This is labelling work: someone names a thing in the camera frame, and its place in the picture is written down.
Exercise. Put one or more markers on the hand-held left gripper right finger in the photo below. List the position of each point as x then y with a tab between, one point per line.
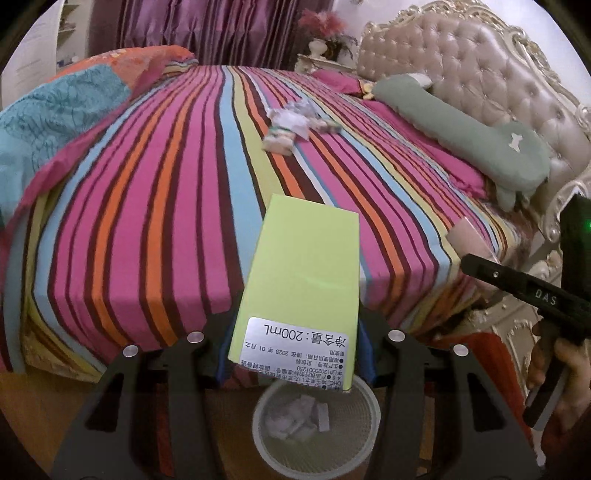
369	350

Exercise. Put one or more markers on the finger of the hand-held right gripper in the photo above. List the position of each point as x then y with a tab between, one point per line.
494	277

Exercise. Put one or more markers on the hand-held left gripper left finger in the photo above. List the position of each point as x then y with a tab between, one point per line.
207	350

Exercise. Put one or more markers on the orange white carton box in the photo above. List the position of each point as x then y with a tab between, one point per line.
468	240

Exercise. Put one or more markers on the small white blue box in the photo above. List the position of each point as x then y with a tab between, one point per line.
323	417

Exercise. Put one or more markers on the white printed plastic packet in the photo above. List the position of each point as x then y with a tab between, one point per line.
291	417

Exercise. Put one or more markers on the light green carton box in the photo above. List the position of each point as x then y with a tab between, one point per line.
295	277

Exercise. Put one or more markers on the white mesh waste basket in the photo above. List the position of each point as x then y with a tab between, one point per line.
318	457

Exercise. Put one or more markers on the brown cardboard box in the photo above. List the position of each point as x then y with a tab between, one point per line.
278	144

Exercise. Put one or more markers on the white paper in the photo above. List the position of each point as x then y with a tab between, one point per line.
288	122

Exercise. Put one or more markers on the silver wrapper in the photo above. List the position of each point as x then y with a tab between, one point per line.
304	107

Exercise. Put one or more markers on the person's right hand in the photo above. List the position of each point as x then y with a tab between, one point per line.
575	378

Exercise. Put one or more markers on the cream carved nightstand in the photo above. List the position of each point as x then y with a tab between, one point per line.
508	323
323	63

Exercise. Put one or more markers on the red rug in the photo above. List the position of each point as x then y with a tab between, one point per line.
498	367

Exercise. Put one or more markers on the bed with striped sheet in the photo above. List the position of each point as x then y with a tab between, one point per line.
161	230

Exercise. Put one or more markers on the long green plush pillow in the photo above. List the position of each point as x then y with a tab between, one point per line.
461	124

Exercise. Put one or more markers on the pink pillow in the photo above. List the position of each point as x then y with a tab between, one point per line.
415	138
337	81

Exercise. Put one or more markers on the small yellow plush toy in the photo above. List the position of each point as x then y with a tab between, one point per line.
367	91

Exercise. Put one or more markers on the tufted cream carved headboard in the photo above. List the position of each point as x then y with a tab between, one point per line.
461	50

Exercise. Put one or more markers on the blue orange patterned duvet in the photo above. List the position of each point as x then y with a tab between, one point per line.
55	115

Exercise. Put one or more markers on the pink flowers in white vase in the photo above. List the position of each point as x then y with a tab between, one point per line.
323	27

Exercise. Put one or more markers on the purple curtain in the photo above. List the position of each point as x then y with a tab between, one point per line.
207	32

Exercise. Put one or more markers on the white wardrobe with shelves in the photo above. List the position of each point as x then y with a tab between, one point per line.
41	46

